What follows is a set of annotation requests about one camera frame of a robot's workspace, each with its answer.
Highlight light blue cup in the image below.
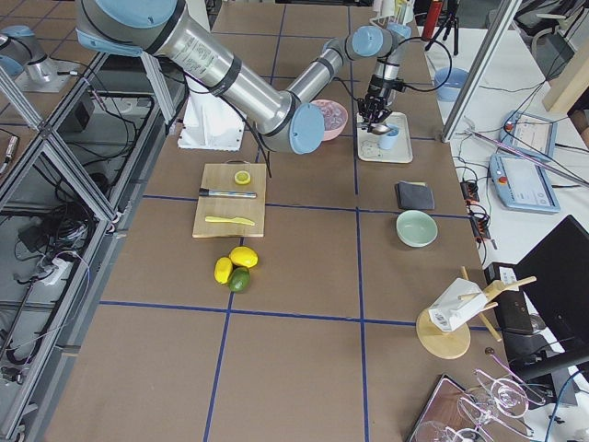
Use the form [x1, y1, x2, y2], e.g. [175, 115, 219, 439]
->
[378, 124, 399, 151]

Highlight upside-down wine glass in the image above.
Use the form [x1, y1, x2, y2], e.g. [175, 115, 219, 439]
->
[457, 354, 549, 427]

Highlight black tripod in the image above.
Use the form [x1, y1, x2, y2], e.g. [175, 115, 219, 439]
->
[424, 0, 460, 56]

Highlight green bowl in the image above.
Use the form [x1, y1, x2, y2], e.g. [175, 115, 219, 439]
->
[396, 210, 438, 248]

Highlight cream bear tray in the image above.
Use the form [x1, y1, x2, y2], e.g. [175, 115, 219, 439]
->
[356, 112, 413, 164]

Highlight teach pendant tablet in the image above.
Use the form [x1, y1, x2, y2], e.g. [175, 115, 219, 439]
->
[489, 154, 560, 214]
[499, 111, 558, 162]

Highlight yellow lemon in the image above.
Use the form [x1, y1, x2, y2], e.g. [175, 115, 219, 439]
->
[228, 246, 259, 268]
[214, 257, 234, 285]

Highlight green lime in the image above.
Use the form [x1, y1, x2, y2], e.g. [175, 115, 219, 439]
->
[227, 267, 250, 293]

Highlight clear ice cubes pile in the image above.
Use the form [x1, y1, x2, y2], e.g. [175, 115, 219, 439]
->
[318, 101, 346, 131]

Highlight aluminium frame post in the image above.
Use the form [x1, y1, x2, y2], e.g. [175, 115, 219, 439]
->
[441, 0, 522, 143]

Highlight black monitor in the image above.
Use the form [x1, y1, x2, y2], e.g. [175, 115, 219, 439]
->
[514, 215, 588, 380]

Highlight white carton box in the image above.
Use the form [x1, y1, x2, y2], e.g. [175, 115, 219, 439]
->
[428, 278, 488, 332]

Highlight wooden cup stand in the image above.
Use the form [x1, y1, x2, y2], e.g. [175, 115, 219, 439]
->
[416, 266, 537, 360]

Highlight red bottle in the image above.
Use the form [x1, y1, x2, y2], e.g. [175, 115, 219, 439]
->
[421, 0, 444, 41]

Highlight lemon half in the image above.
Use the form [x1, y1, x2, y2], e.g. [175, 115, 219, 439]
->
[234, 170, 251, 185]

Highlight pink bowl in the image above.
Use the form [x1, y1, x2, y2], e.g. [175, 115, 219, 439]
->
[312, 99, 348, 141]

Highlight grey folded cloth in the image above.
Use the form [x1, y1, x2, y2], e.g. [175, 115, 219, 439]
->
[395, 181, 435, 210]

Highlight blue bowl on desk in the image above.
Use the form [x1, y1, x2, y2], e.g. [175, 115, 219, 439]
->
[433, 67, 468, 102]

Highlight metal ice scoop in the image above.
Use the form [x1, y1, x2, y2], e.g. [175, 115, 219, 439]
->
[368, 123, 398, 136]

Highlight yellow plastic knife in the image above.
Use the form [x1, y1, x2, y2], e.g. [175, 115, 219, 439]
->
[204, 215, 256, 227]

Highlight wooden cutting board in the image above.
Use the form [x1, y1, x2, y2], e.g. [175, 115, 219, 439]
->
[192, 163, 267, 238]

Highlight white wire cup rack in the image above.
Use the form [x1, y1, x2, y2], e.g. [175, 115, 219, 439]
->
[369, 0, 415, 28]

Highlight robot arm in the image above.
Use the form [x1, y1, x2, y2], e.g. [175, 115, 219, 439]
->
[75, 1, 411, 155]

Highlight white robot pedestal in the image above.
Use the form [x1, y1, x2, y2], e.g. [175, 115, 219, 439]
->
[176, 0, 248, 152]

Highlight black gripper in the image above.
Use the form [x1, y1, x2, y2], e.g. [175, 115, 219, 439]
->
[357, 76, 405, 123]

